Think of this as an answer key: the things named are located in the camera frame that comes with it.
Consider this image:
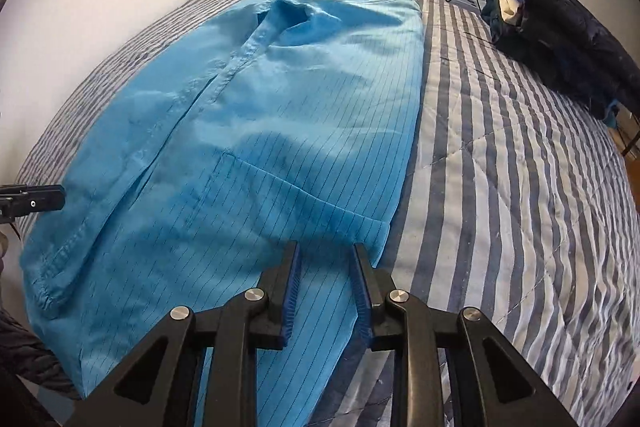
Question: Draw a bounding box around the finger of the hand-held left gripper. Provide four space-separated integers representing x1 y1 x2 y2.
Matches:
0 184 67 220

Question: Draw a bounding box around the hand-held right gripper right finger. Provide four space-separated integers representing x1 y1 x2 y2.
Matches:
351 243 581 427

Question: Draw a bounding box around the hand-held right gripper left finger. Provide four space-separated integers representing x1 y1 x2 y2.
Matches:
62 241 302 427

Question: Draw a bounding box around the light blue pinstriped coat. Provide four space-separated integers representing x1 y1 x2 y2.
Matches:
19 0 427 427

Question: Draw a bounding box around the pile of small clothes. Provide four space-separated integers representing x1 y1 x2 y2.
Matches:
482 0 526 42

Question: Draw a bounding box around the blue white striped quilt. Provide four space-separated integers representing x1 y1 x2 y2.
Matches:
15 0 636 427

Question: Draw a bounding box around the dark navy puffer jacket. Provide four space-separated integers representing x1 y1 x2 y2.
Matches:
482 0 640 122

